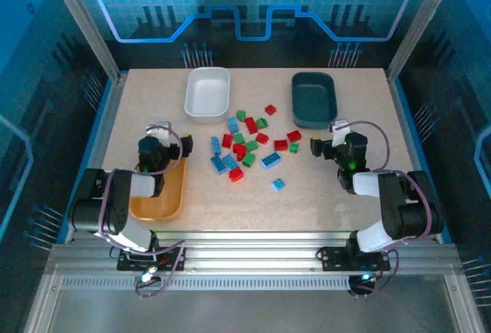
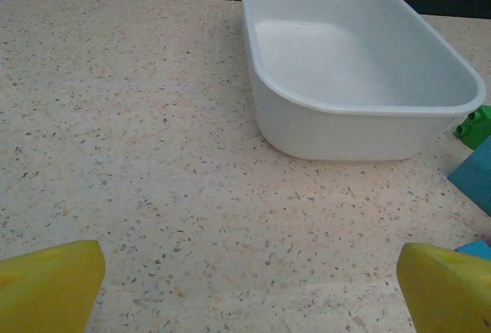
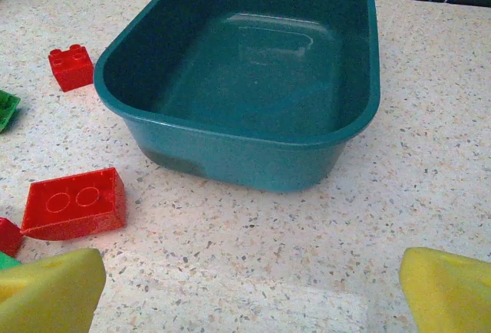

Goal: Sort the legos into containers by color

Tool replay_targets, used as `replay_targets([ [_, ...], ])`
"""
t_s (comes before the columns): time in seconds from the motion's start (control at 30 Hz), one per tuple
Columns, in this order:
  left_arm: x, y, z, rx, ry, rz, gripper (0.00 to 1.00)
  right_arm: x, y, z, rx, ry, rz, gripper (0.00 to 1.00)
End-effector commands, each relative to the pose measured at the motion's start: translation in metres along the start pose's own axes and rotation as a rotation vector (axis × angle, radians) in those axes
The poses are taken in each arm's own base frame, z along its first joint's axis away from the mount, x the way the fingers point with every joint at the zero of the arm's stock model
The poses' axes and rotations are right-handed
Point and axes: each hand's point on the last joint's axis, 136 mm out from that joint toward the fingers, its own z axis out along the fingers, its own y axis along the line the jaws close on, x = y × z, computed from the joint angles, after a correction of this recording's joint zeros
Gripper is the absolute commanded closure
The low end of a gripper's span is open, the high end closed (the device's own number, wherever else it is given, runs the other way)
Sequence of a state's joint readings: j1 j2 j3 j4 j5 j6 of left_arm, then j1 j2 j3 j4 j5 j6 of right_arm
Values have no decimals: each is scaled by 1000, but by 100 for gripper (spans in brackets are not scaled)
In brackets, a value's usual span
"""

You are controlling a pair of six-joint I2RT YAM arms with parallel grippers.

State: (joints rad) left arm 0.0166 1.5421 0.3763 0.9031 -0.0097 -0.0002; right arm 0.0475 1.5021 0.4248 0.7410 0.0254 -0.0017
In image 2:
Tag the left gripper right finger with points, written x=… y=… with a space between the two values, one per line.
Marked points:
x=449 y=294

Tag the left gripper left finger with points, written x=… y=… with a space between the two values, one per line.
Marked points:
x=46 y=291

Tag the blue lego brick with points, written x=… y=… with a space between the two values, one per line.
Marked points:
x=477 y=249
x=475 y=179

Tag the green lego brick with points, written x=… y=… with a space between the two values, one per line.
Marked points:
x=479 y=129

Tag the white plastic container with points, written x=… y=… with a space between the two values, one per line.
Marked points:
x=345 y=133

